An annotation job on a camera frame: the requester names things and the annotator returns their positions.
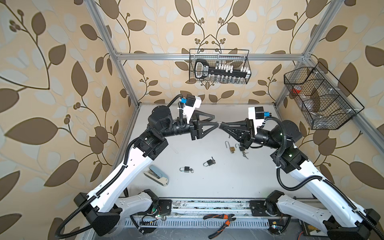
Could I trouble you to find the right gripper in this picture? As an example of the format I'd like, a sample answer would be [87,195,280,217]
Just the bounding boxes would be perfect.
[224,119,281,152]

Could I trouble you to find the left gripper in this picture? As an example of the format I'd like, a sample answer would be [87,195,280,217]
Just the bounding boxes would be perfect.
[157,108,217,142]

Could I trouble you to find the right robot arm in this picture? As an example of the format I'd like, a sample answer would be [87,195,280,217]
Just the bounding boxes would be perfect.
[219,117,384,240]

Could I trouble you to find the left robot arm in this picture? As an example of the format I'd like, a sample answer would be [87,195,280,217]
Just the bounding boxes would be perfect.
[55,95,218,239]

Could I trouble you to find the brass padlock open shackle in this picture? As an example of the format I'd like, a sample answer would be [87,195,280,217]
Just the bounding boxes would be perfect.
[225,141,236,154]

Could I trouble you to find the black white tool in basket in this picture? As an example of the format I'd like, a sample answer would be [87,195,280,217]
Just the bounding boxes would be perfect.
[193,59,251,79]

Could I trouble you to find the red cap item in basket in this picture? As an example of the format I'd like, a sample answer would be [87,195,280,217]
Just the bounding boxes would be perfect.
[292,85,302,95]

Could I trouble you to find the red orange pliers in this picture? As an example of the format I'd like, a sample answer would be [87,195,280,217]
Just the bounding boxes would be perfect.
[202,213,237,240]

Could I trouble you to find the black power board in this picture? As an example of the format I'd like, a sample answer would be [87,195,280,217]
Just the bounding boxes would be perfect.
[299,220,328,238]

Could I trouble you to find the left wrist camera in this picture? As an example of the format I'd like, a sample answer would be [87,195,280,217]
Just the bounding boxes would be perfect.
[178,96,202,124]

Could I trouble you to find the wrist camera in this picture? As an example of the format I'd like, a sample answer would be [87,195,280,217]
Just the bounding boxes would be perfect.
[178,96,202,124]
[248,107,271,133]

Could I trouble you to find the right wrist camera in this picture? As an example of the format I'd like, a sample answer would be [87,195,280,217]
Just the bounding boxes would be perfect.
[248,107,271,133]

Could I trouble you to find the back wire basket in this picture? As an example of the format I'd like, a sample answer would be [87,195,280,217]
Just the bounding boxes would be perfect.
[189,48,252,85]

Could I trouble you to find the wire basket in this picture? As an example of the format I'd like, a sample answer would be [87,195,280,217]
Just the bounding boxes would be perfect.
[284,62,365,130]
[189,48,252,85]

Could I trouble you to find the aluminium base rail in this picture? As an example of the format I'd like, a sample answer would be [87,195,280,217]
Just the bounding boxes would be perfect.
[86,197,337,230]

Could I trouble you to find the right wire basket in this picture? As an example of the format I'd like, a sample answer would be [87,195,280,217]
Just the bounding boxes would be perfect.
[284,62,365,130]

